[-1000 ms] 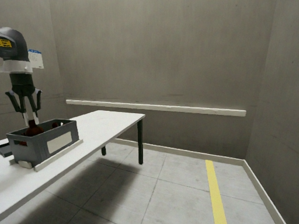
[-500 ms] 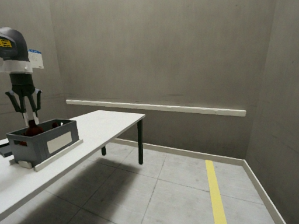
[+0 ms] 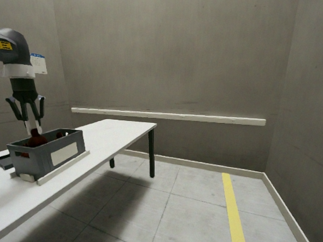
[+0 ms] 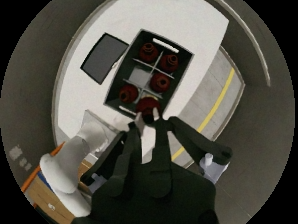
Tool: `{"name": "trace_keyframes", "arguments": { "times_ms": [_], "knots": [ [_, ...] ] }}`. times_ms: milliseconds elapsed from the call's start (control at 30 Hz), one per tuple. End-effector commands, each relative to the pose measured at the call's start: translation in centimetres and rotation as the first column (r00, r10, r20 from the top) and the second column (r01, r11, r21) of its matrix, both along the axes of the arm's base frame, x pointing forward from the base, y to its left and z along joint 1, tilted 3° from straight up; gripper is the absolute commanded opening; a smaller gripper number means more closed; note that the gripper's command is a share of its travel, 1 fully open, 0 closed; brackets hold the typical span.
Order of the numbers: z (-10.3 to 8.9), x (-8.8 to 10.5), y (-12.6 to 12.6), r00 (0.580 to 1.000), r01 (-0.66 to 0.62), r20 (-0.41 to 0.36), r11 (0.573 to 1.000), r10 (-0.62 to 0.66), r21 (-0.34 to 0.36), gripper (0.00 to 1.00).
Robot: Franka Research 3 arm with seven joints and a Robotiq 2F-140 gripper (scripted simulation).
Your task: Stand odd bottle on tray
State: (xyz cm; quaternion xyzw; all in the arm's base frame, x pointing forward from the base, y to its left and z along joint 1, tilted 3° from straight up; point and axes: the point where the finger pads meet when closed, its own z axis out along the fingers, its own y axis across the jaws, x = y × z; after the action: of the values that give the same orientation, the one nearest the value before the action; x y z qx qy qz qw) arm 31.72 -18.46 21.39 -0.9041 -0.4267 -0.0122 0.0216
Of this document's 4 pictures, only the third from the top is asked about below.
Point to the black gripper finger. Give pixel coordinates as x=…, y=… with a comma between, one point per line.
x=17, y=113
x=35, y=111

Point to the grey plastic crate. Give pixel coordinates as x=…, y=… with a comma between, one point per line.
x=47, y=157

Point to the brown glass bottle with cream label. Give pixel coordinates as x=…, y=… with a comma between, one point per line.
x=36, y=140

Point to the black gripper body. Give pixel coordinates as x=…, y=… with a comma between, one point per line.
x=23, y=87

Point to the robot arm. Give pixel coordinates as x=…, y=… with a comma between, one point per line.
x=15, y=55

